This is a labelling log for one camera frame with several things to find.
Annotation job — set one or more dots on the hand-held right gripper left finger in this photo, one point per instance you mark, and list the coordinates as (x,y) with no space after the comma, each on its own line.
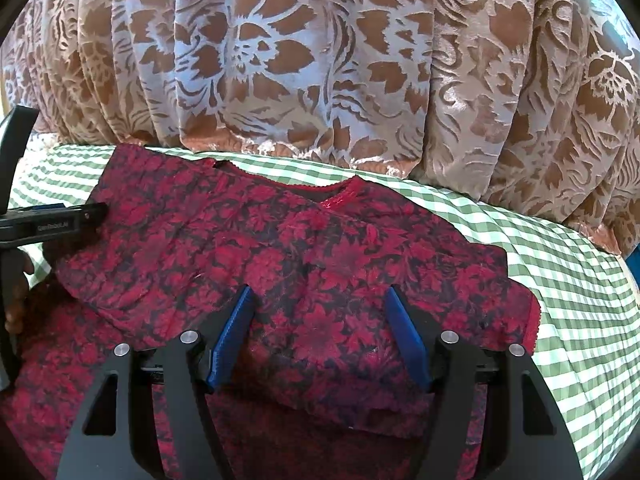
(235,330)

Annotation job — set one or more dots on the brown floral curtain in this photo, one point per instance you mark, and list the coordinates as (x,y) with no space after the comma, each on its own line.
(325,60)

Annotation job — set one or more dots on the person's left hand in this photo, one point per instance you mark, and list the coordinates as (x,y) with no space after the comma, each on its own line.
(17,305)

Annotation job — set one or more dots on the green checked bed sheet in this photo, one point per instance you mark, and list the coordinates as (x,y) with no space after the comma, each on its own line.
(575,310)

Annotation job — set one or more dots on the red floral knit garment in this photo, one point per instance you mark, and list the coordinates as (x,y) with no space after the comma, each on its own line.
(310,260)

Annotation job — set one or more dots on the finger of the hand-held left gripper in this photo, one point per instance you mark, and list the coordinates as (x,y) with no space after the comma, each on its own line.
(50,222)
(17,145)

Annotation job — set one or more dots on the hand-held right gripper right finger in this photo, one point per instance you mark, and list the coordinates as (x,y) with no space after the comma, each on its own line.
(407,335)

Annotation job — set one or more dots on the floral print quilt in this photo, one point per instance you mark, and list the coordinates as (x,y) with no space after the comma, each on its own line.
(35,142)

